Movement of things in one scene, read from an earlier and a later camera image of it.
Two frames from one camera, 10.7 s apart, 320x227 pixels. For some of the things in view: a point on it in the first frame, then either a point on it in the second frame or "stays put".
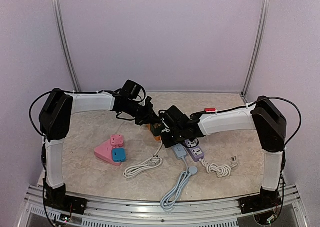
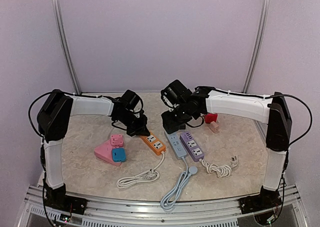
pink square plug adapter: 117,140 stays put
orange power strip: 157,138 to 154,143
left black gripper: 147,118 to 141,130
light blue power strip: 179,151 stays put
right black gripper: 169,136 to 170,120
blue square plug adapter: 119,155 stays put
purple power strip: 195,151 stays put
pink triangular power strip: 104,151 stays put
